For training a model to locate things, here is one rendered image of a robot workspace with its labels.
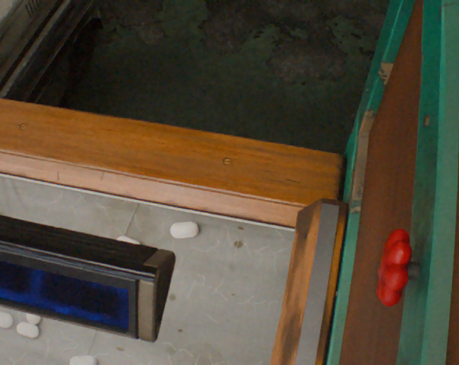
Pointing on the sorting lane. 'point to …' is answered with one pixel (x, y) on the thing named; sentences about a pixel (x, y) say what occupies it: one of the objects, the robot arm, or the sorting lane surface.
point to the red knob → (396, 268)
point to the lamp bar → (77, 277)
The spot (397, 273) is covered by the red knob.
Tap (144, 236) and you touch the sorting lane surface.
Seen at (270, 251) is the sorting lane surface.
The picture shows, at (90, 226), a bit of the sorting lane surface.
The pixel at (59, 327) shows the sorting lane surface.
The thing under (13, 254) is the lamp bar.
